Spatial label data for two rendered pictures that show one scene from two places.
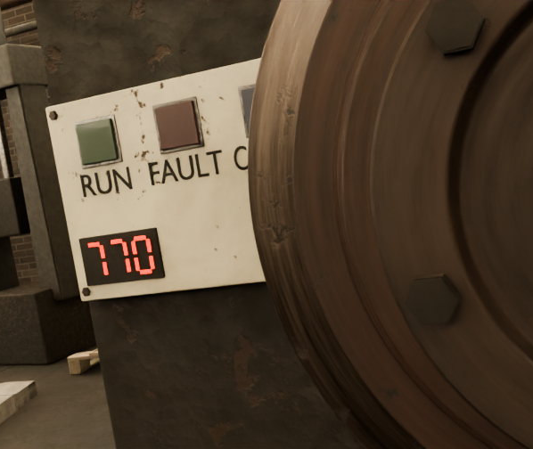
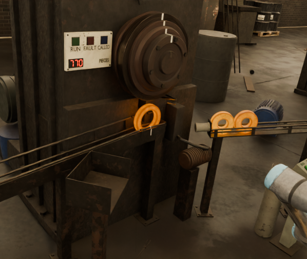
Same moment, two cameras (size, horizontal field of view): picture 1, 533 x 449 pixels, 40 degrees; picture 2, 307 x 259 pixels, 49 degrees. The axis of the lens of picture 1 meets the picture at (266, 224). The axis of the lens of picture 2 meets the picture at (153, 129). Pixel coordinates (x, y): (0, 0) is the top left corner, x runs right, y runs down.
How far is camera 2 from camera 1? 1.53 m
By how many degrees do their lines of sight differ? 65
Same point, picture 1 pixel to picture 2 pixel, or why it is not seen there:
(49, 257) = not seen: outside the picture
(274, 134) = (127, 51)
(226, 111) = (98, 39)
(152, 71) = (83, 29)
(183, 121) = (92, 40)
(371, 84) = (143, 49)
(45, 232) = not seen: outside the picture
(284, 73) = (130, 43)
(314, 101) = (135, 48)
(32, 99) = not seen: outside the picture
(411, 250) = (150, 67)
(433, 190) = (153, 61)
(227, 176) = (96, 50)
